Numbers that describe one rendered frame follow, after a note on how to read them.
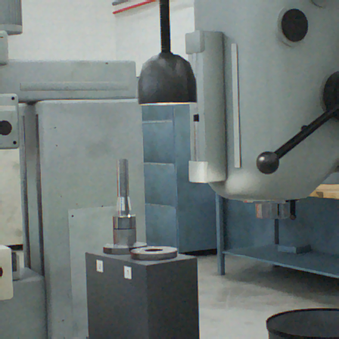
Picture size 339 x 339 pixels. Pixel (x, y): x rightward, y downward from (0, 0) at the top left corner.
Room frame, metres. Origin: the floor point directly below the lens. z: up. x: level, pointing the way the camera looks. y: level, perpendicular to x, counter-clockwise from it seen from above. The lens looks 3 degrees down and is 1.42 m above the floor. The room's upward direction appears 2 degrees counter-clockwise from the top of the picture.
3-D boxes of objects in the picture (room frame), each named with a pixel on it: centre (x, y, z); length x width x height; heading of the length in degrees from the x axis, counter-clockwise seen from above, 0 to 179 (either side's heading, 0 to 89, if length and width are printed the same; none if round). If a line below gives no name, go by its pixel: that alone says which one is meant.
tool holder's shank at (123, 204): (1.59, 0.09, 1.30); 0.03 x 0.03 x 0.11
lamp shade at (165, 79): (0.98, 0.00, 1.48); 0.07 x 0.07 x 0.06
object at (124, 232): (1.59, 0.09, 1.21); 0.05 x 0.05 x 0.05
